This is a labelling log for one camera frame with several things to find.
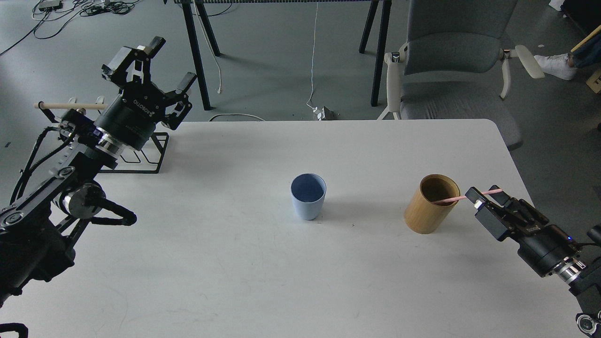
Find black wire cup rack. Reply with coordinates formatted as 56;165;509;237
34;95;170;175

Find black table leg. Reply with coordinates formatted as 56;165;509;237
358;0;393;107
181;0;221;111

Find black floor cables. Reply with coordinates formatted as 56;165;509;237
0;0;139;55

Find light blue plastic cup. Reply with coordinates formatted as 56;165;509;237
290;173;327;221

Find white sneaker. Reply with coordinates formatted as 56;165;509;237
534;53;577;81

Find black table leg right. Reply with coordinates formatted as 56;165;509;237
358;0;393;107

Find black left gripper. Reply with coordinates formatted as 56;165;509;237
94;36;197;151

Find grey office chair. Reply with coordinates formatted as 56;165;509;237
378;0;545;151

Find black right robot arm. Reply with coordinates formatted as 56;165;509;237
465;185;601;338

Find white cable on floor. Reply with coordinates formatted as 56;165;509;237
306;2;320;111

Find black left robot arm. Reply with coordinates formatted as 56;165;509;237
0;36;197;302

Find black table leg left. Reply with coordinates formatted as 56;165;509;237
181;0;221;111

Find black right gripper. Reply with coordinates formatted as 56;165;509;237
465;187;586;278

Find bamboo cylindrical holder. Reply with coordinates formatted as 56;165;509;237
404;174;460;234

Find white power adapter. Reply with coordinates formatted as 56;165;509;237
313;106;336;121

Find pink chopstick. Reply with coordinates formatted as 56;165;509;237
431;188;503;205

